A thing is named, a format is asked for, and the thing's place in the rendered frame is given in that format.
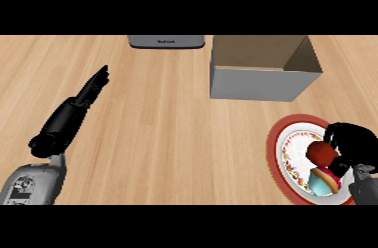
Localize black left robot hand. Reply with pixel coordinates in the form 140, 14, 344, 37
27, 64, 111, 159

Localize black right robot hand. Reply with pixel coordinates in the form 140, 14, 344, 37
322, 121, 378, 176

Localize red-rimmed patterned plate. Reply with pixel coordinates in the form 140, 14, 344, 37
266, 113, 357, 206

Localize open cardboard box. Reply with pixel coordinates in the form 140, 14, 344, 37
208, 35, 325, 103

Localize grey appliance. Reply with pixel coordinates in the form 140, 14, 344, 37
126, 35, 207, 50

